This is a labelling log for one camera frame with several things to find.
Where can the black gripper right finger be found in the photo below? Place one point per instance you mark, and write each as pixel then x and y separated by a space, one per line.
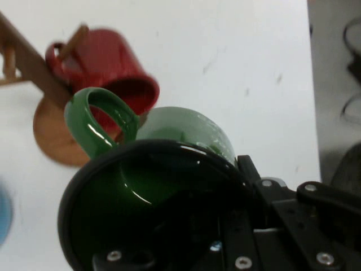
pixel 324 214

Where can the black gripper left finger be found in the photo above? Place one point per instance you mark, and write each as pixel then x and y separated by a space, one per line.
pixel 197 226

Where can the green mug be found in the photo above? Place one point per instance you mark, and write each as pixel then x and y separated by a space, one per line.
pixel 183 124

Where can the wooden mug tree stand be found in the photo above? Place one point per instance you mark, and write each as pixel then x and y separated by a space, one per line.
pixel 53 132

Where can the red mug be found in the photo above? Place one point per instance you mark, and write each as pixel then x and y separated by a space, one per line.
pixel 112 62

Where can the white bowl with blue outside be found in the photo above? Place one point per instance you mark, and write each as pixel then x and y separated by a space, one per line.
pixel 4 214

